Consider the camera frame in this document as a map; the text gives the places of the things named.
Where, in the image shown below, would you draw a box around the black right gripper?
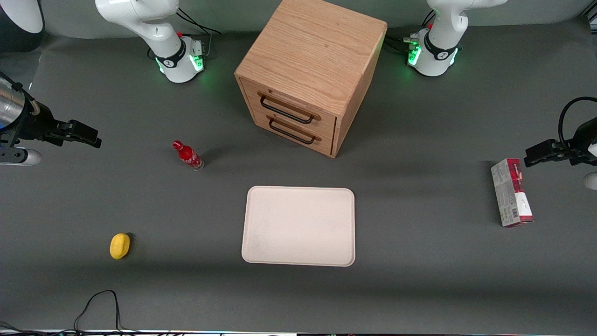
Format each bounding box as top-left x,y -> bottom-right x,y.
14,99 -> 102,149

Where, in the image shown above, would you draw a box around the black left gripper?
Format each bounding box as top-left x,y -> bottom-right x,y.
524,118 -> 597,168

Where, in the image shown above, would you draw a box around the wooden drawer front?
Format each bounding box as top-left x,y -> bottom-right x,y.
240,77 -> 338,137
252,105 -> 334,157

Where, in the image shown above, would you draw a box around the oak wooden drawer cabinet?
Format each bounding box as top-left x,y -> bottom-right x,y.
234,0 -> 388,158

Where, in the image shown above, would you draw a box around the red plaid carton box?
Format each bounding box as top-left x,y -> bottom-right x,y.
491,158 -> 535,228

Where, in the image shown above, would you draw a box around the red soda bottle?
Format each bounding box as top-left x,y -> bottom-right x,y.
172,140 -> 205,171

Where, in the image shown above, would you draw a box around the yellow lemon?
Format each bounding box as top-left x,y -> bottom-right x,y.
110,233 -> 131,260

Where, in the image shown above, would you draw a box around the cream rectangular tray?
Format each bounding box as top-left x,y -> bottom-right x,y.
241,186 -> 356,267

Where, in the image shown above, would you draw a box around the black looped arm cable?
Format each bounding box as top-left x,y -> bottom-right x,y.
559,97 -> 597,150

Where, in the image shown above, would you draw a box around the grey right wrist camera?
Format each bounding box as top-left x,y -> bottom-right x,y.
0,148 -> 42,167

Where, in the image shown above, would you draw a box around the black right arm base cables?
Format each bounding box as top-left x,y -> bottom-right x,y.
176,7 -> 222,59

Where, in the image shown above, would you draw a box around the black arm base cables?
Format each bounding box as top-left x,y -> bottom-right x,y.
176,7 -> 222,59
385,9 -> 437,53

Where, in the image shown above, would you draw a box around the thin black table cable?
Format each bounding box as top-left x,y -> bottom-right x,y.
74,290 -> 125,335

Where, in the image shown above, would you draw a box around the black left arm base cables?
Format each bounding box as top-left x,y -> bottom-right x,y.
385,9 -> 437,53

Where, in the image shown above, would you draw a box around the black metal drawer handle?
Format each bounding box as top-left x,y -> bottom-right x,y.
259,92 -> 322,125
268,117 -> 322,145

